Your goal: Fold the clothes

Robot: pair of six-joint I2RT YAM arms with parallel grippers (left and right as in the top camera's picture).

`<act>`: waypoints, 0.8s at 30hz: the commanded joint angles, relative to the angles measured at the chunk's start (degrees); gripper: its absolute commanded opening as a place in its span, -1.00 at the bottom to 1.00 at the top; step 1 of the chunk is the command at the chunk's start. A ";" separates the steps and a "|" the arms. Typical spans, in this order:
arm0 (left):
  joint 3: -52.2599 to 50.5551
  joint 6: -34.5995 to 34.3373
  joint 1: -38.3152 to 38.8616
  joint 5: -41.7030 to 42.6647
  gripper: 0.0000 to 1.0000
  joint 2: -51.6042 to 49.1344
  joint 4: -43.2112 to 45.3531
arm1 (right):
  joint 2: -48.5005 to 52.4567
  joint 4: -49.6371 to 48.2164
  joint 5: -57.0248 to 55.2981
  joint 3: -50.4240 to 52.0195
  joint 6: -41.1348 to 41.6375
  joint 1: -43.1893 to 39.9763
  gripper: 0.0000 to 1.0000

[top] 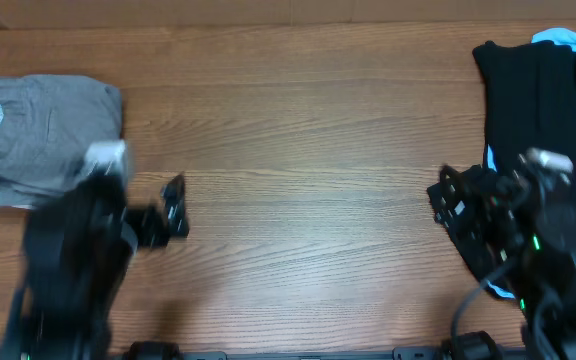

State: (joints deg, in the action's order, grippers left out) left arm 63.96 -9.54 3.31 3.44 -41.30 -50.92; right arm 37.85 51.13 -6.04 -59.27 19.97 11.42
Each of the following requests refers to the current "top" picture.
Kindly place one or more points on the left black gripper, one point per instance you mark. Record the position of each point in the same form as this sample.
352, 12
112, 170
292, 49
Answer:
158, 227

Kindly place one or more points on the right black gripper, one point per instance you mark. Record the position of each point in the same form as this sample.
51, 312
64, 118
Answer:
482, 201

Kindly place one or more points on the grey shorts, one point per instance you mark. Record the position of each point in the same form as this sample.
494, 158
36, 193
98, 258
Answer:
49, 123

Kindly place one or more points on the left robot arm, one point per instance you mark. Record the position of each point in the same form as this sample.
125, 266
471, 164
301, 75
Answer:
78, 249

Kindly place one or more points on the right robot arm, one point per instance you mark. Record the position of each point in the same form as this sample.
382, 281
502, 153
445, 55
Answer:
541, 280

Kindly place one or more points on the black polo shirt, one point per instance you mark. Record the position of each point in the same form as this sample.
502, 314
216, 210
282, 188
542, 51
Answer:
548, 110

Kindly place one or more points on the light blue garment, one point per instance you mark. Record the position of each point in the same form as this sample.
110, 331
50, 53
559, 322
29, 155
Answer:
570, 39

